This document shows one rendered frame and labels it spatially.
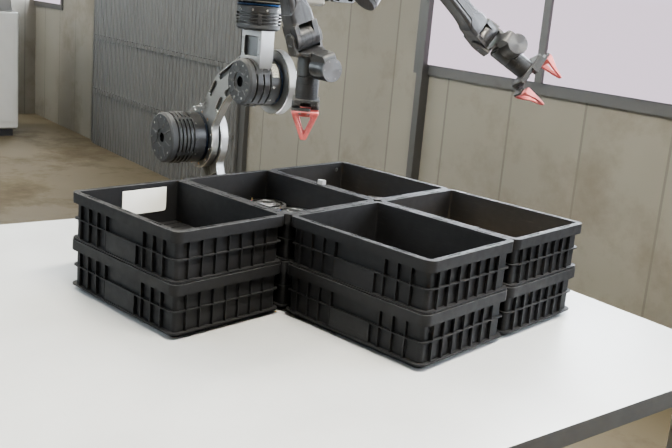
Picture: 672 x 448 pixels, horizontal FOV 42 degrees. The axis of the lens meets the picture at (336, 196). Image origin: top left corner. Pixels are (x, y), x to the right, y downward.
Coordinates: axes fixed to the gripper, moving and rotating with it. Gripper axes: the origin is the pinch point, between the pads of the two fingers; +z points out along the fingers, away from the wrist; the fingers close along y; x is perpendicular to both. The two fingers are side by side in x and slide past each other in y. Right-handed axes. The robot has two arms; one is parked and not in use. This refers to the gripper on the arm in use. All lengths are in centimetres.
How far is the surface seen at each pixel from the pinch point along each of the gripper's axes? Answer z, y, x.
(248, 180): 15.7, 12.3, 13.8
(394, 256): 14, -52, -20
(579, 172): 28, 133, -112
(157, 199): 17.5, -8.7, 34.1
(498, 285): 23, -38, -45
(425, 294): 20, -56, -27
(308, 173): 15.8, 28.5, -2.0
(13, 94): 76, 537, 257
